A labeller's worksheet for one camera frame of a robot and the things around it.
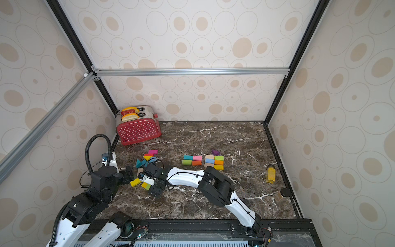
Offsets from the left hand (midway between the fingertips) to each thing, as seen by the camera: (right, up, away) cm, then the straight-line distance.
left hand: (128, 165), depth 69 cm
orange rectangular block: (+44, -4, +28) cm, 52 cm away
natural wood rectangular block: (+39, -1, +30) cm, 49 cm away
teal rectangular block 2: (-4, -3, +28) cm, 28 cm away
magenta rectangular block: (+2, +2, +34) cm, 34 cm away
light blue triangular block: (+1, -2, +29) cm, 29 cm away
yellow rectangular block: (0, -15, +18) cm, 23 cm away
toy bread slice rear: (-9, +30, +30) cm, 43 cm away
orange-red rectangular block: (+30, -4, +29) cm, 42 cm away
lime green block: (+24, -4, +28) cm, 37 cm away
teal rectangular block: (+24, -1, +30) cm, 39 cm away
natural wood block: (+36, -5, +26) cm, 44 cm away
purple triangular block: (+42, +2, +32) cm, 53 cm away
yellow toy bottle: (+74, -9, +20) cm, 77 cm away
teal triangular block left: (-7, -5, +28) cm, 29 cm away
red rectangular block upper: (-2, +1, +31) cm, 31 cm away
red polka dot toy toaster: (-3, +18, +31) cm, 36 cm away
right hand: (+7, -18, +16) cm, 25 cm away
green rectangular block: (+45, -1, +30) cm, 54 cm away
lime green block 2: (+3, -16, +18) cm, 24 cm away
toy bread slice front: (-11, +25, +25) cm, 37 cm away
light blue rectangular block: (+38, -3, +28) cm, 47 cm away
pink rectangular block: (+30, -1, +30) cm, 43 cm away
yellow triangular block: (-1, -1, +28) cm, 28 cm away
